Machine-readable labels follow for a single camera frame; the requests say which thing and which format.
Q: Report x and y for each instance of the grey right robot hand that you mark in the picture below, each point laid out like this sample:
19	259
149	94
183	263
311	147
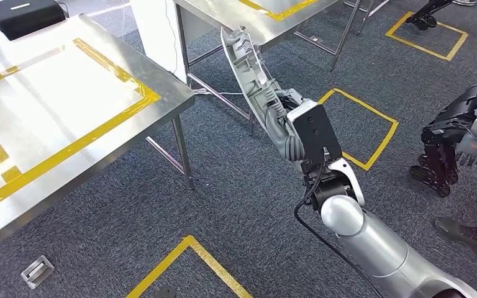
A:
277	123

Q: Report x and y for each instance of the grey wheel hubcap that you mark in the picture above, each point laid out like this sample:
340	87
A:
246	70

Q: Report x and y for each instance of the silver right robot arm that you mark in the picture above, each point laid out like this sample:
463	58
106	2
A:
370	242

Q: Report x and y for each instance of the steel workbench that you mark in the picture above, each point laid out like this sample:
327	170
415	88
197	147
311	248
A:
222	12
168	88

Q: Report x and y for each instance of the white board panel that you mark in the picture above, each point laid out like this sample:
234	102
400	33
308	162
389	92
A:
156	37

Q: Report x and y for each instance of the yellow floor tape rectangle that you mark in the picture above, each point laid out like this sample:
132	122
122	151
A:
419	48

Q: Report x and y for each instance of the black humanoid robot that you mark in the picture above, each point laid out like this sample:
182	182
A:
448	127

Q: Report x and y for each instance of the person's dark shoe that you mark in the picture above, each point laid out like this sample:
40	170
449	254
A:
465	236

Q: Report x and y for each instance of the black case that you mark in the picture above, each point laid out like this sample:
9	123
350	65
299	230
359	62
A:
24	18

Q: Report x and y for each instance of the silver floor socket plate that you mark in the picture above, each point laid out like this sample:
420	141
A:
37	271

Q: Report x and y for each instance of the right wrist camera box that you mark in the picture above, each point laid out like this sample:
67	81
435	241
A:
316	135

